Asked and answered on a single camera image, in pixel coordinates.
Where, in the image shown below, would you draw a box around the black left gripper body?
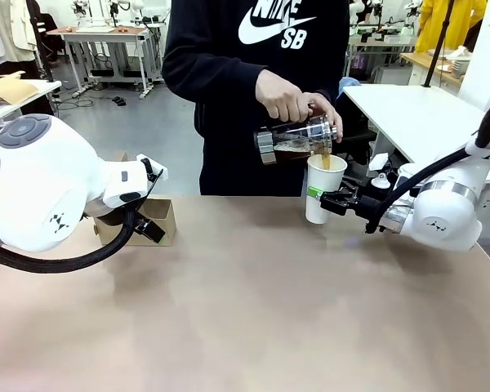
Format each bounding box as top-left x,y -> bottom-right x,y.
83,196 -> 148,228

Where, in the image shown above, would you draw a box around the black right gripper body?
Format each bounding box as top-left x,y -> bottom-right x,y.
354,194 -> 388,225

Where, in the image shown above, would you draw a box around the brown cardboard cup carrier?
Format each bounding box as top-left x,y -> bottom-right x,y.
92,149 -> 177,248

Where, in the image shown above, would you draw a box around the white paper cup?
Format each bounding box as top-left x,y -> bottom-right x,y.
305,154 -> 348,225

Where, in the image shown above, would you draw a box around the glass coffee pitcher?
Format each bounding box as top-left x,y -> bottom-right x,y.
252,104 -> 339,171

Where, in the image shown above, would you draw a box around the person right forearm black sleeve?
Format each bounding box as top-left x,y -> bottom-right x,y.
162,48 -> 270,108

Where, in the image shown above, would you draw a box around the person left hand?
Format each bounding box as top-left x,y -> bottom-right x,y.
305,92 -> 345,144

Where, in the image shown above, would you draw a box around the person right hand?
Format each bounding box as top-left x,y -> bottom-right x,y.
256,69 -> 311,123

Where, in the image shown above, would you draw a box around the white side table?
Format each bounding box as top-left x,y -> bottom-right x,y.
341,83 -> 490,185

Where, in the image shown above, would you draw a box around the blue cloth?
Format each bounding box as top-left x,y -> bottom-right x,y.
337,76 -> 363,99

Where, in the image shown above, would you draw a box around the white table with cardboard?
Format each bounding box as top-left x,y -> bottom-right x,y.
0,79 -> 62,127

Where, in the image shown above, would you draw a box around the grey background workbench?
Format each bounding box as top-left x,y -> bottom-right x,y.
347,24 -> 417,78

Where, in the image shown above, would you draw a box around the wooden background table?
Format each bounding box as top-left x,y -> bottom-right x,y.
399,51 -> 465,87

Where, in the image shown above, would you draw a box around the flat brown cardboard sheets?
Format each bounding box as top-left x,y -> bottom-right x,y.
0,71 -> 40,110

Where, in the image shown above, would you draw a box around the black tripod pole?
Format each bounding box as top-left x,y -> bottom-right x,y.
422,0 -> 455,89

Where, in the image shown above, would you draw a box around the stack of white bowls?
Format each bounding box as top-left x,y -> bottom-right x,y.
448,56 -> 471,79

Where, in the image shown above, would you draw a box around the workbench with orange top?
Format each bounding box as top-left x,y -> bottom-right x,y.
44,24 -> 158,100

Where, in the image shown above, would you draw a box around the black office chair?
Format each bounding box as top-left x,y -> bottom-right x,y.
26,0 -> 66,81

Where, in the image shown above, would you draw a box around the person torso black hoodie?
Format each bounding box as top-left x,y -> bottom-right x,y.
162,0 -> 351,197

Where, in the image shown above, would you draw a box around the person in yellow jacket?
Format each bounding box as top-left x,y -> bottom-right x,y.
414,0 -> 488,54

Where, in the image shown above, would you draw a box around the hanging white coat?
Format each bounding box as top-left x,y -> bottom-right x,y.
0,0 -> 38,65

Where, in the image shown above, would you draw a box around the black right arm cable sleeve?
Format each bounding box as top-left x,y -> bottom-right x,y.
365,89 -> 490,234

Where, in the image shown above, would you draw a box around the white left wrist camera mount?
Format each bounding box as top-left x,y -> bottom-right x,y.
136,154 -> 170,193

